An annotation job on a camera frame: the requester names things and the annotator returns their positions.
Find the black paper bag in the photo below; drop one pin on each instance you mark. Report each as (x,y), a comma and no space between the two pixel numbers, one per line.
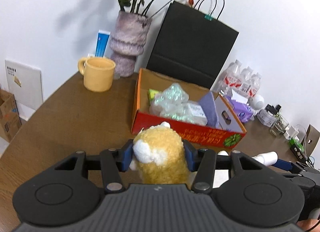
(192,51)

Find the clear water bottle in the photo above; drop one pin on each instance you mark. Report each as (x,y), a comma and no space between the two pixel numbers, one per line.
(244,83)
(230,79)
(255,86)

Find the red cardboard box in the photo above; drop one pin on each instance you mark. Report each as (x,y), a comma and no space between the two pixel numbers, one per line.
(197,133)

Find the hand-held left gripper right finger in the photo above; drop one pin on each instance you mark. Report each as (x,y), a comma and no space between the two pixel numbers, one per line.
(190,156)

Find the small clear trinket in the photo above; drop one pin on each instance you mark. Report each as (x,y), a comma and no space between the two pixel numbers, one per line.
(116,75)

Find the mottled purple ceramic vase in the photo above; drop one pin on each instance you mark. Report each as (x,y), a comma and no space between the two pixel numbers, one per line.
(127,44)

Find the white board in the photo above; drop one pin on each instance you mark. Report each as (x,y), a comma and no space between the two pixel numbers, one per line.
(23,86)

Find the green binder clip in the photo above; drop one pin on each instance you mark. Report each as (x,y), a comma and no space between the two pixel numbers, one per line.
(208,17)

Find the yellow mug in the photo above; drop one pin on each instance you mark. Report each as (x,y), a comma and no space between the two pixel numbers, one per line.
(98,76)

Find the blue and white tube box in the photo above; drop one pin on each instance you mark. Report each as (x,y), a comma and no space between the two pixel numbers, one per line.
(102,44)

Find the white robot figure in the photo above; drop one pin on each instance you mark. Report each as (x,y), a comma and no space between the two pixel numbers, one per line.
(257,103)

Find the dark box with green top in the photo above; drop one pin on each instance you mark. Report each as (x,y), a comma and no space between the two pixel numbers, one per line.
(298,150)

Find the purple tissue pack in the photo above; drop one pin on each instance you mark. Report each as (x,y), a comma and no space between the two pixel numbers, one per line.
(241,111)

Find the green tissue packet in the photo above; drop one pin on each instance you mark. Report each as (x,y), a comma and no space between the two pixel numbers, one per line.
(153,94)

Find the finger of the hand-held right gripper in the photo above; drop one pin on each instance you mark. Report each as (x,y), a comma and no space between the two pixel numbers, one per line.
(282,164)

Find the green bubble wrap bag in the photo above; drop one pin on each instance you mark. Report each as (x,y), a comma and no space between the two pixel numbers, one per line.
(170,100)

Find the clear drinking glass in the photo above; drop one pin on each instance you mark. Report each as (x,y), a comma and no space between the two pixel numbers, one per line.
(278,126)

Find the clear case with black items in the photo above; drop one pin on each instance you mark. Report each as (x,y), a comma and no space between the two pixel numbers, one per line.
(267,118)

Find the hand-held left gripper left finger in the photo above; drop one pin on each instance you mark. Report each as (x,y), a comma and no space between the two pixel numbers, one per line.
(126,158)

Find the white and tan plush toy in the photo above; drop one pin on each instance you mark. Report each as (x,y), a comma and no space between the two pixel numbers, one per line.
(162,156)

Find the white charger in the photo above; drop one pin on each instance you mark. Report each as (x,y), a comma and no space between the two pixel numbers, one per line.
(293,131)

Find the person's right hand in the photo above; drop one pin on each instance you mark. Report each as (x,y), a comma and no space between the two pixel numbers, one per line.
(310,225)

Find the brown cardboard carton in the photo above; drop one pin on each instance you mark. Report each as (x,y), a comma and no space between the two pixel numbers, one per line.
(8,116)

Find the purple knitted cloth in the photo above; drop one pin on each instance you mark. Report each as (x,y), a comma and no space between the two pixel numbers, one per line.
(210,106)

